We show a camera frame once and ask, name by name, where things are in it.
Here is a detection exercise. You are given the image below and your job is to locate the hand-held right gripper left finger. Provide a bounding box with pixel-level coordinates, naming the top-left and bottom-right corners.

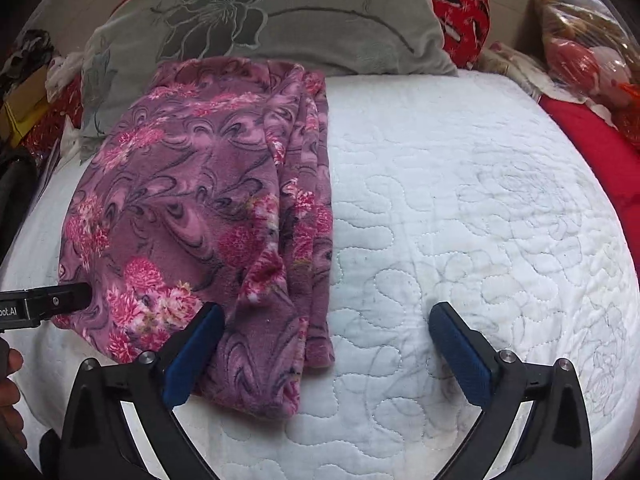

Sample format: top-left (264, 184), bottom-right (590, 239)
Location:
top-left (60, 302), bottom-right (226, 480)

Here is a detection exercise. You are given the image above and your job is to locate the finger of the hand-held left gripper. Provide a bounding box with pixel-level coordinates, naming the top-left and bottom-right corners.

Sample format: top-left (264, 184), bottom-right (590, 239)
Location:
top-left (27, 282), bottom-right (92, 322)

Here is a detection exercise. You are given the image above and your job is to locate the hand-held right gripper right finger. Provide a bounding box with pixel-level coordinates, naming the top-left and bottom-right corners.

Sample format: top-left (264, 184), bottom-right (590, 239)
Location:
top-left (428, 301), bottom-right (593, 480)

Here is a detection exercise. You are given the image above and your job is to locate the purple floral fleece garment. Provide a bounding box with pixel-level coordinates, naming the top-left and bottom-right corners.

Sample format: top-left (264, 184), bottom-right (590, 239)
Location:
top-left (56, 57), bottom-right (337, 420)

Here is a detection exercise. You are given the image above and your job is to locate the person's left hand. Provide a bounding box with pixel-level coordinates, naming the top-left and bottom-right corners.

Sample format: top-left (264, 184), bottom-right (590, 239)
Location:
top-left (0, 347), bottom-right (27, 450)

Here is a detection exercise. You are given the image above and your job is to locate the black bag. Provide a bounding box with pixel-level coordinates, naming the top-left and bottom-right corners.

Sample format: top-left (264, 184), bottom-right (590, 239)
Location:
top-left (0, 147), bottom-right (40, 261)

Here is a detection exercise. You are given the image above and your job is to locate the white quilted mattress pad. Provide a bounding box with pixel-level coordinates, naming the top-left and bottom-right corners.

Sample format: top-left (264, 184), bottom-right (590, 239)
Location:
top-left (0, 67), bottom-right (640, 480)

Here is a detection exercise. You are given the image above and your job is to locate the red patterned cloth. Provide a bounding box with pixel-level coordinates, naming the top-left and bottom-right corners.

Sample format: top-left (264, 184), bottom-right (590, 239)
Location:
top-left (27, 80), bottom-right (83, 157)
top-left (420, 0), bottom-right (491, 68)

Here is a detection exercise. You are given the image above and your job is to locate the cardboard box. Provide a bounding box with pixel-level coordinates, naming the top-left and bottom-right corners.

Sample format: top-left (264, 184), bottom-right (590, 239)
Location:
top-left (0, 67), bottom-right (51, 136)

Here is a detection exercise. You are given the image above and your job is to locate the red bed sheet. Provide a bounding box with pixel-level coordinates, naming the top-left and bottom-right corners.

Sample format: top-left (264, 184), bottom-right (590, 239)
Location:
top-left (539, 95), bottom-right (640, 221)

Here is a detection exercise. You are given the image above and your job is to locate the pale floral cloth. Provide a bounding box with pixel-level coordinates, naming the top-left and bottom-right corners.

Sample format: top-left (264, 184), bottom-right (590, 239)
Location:
top-left (472, 42), bottom-right (551, 103)

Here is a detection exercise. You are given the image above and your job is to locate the clear plastic bag with toys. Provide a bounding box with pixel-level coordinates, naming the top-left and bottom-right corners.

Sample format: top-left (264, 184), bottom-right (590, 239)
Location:
top-left (530, 0), bottom-right (640, 126)

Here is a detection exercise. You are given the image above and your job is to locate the grey flower-embossed pillow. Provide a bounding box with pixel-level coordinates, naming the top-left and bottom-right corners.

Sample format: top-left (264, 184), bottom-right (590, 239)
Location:
top-left (80, 0), bottom-right (460, 151)

